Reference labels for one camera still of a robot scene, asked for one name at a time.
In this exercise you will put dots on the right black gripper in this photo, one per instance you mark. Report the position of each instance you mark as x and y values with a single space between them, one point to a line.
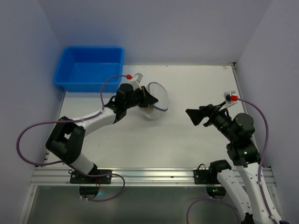
208 115

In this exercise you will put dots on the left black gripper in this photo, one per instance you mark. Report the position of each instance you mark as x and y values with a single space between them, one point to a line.
142 98

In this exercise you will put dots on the white mesh laundry bag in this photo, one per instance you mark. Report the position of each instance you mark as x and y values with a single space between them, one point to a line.
158 91

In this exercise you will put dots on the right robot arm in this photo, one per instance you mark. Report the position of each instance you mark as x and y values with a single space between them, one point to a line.
252 199

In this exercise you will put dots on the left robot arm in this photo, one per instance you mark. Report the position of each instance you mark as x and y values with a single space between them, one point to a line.
67 138

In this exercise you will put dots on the blue plastic bin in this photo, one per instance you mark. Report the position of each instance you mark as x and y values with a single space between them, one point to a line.
90 68

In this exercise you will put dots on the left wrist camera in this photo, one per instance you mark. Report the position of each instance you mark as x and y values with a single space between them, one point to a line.
136 81

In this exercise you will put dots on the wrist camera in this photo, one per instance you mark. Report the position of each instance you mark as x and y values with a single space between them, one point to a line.
230 99
136 81

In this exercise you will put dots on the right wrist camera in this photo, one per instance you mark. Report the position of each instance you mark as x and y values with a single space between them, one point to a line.
230 99

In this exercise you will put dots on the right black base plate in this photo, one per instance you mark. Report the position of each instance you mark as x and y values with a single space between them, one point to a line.
201 175

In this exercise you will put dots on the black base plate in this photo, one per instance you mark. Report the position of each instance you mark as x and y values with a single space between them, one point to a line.
201 175
98 176

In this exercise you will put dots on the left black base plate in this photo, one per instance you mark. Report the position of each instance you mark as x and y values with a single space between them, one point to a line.
98 176

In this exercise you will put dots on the aluminium mounting rail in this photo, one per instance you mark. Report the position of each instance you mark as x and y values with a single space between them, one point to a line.
134 177

